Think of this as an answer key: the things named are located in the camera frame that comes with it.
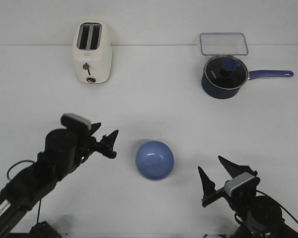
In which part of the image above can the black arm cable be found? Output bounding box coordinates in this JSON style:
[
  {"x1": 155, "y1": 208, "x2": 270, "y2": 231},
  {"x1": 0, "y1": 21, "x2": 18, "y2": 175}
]
[
  {"x1": 257, "y1": 190, "x2": 298, "y2": 235},
  {"x1": 6, "y1": 160, "x2": 44, "y2": 224}
]

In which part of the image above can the clear plastic food container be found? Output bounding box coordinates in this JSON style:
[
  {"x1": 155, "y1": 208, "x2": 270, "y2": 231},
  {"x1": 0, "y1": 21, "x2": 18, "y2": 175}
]
[{"x1": 200, "y1": 32, "x2": 248, "y2": 56}]

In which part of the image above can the dark blue saucepan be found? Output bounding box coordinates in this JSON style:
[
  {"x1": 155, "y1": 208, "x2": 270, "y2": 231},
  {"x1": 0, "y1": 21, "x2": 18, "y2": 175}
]
[{"x1": 201, "y1": 55, "x2": 295, "y2": 100}]

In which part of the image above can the glass pot lid blue knob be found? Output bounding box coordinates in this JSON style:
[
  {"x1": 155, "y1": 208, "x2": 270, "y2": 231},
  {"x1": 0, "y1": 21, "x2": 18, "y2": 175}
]
[{"x1": 204, "y1": 55, "x2": 248, "y2": 90}]

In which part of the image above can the cream two-slot toaster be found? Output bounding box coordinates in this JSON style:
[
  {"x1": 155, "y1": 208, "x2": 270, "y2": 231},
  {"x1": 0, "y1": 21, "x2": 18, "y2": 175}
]
[{"x1": 72, "y1": 19, "x2": 112, "y2": 84}]

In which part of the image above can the blue plastic bowl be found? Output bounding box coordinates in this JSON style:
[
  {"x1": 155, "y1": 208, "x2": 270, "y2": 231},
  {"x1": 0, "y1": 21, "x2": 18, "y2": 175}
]
[{"x1": 135, "y1": 140, "x2": 175, "y2": 181}]

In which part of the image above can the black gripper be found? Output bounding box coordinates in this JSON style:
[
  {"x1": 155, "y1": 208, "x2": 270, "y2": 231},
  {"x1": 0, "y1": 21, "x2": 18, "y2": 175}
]
[
  {"x1": 198, "y1": 156, "x2": 260, "y2": 207},
  {"x1": 75, "y1": 122, "x2": 119, "y2": 165}
]

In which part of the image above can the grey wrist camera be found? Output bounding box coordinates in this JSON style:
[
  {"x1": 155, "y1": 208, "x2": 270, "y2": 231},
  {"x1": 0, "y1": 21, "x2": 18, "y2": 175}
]
[
  {"x1": 61, "y1": 113, "x2": 91, "y2": 133},
  {"x1": 224, "y1": 173, "x2": 260, "y2": 197}
]

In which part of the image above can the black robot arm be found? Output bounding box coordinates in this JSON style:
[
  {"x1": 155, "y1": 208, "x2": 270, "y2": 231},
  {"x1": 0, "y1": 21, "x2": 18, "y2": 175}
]
[
  {"x1": 135, "y1": 141, "x2": 298, "y2": 238},
  {"x1": 0, "y1": 123, "x2": 102, "y2": 238}
]

